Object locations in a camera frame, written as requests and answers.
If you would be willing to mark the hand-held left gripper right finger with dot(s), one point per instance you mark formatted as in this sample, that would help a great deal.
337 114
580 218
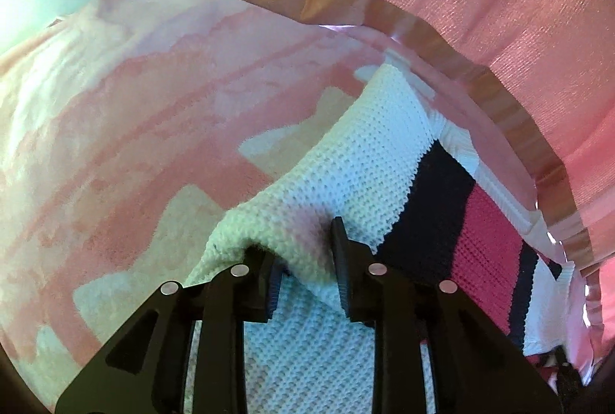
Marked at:
342 270

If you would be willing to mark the pink patterned fleece blanket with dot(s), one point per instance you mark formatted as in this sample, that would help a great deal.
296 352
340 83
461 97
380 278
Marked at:
144 116

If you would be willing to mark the white navy pink knit sweater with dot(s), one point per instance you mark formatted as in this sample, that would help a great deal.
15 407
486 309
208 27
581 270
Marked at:
384 183

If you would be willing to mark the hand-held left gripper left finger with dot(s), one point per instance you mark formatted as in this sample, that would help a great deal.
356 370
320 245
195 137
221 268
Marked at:
267 294

